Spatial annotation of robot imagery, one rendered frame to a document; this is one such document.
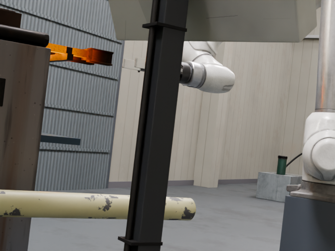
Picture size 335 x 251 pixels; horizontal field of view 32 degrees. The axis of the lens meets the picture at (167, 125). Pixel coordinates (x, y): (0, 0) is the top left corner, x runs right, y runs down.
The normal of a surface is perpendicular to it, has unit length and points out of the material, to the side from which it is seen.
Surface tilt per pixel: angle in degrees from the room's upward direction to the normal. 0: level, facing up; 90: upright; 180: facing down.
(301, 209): 90
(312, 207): 90
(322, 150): 99
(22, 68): 90
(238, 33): 120
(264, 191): 90
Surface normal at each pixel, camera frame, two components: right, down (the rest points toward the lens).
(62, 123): 0.85, 0.09
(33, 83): 0.54, 0.05
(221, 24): -0.52, 0.44
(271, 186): -0.52, -0.07
